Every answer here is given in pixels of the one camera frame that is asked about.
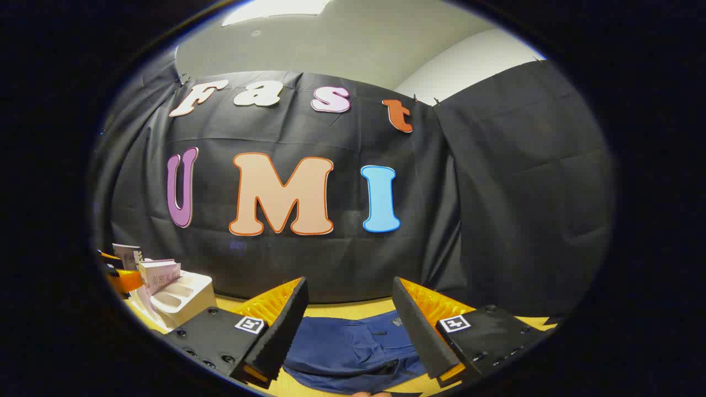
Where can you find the black backdrop cloth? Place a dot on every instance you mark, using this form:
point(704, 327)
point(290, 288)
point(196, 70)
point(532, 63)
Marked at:
point(496, 193)

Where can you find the blue schoolbag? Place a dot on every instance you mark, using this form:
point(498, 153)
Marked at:
point(347, 347)

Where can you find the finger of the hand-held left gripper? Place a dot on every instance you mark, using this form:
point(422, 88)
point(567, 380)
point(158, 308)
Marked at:
point(129, 280)

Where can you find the white bookshelf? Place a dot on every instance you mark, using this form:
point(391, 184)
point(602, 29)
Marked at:
point(187, 300)

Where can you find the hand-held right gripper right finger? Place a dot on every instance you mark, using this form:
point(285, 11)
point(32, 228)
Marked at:
point(422, 336)

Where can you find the pink book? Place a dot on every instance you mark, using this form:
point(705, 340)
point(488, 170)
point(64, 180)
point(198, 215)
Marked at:
point(160, 275)

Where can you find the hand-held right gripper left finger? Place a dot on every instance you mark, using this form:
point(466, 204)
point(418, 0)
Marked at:
point(287, 331)

